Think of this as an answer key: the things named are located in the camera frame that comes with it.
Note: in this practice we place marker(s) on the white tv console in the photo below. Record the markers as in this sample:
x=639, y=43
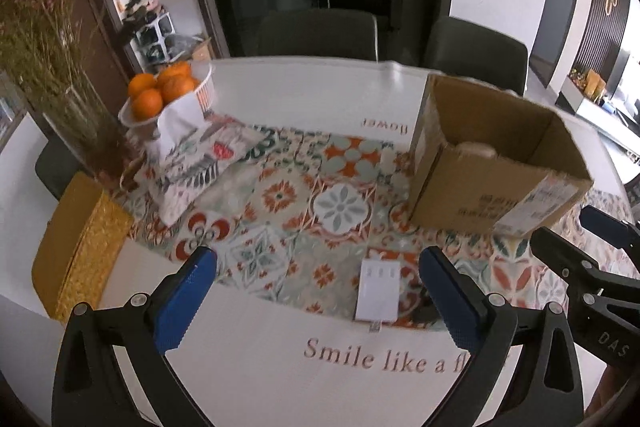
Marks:
x=615, y=114

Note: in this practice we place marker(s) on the orange fruit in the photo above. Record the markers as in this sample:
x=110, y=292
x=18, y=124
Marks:
x=177, y=86
x=148, y=104
x=140, y=83

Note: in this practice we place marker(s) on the patterned table runner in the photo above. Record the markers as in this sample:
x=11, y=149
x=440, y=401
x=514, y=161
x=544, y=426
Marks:
x=292, y=221

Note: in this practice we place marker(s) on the yellow woven placemat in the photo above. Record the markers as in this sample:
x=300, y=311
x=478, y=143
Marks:
x=79, y=248

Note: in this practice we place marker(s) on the glass vase with dried flowers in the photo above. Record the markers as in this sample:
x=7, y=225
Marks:
x=44, y=54

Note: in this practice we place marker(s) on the dark chair right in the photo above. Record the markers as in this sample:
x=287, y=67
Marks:
x=464, y=49

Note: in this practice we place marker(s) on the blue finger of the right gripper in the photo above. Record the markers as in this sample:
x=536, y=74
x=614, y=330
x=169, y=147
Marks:
x=618, y=233
x=564, y=259

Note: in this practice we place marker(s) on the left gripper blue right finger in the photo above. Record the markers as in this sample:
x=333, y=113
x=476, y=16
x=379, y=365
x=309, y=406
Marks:
x=458, y=300

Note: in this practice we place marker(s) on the white rectangular power bank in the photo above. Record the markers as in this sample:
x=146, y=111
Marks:
x=378, y=291

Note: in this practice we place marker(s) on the white fruit basket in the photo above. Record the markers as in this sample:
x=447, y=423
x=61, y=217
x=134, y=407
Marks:
x=203, y=96

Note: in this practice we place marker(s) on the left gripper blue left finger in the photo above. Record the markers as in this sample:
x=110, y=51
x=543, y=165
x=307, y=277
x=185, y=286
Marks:
x=177, y=299

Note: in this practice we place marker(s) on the dark chair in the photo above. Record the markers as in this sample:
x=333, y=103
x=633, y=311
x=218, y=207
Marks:
x=320, y=33
x=464, y=49

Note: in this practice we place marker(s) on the dark chair left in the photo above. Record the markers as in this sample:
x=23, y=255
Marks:
x=320, y=33

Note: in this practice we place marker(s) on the white shoe rack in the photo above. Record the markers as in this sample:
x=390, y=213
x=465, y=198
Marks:
x=147, y=24

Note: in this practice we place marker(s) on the floral fabric tissue cover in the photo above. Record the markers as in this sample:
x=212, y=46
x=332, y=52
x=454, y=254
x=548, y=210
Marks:
x=188, y=154

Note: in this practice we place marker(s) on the pink round octopus gadget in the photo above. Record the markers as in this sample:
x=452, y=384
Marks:
x=476, y=148

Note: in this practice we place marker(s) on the brown cardboard box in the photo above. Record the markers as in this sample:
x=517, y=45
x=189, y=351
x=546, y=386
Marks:
x=536, y=177

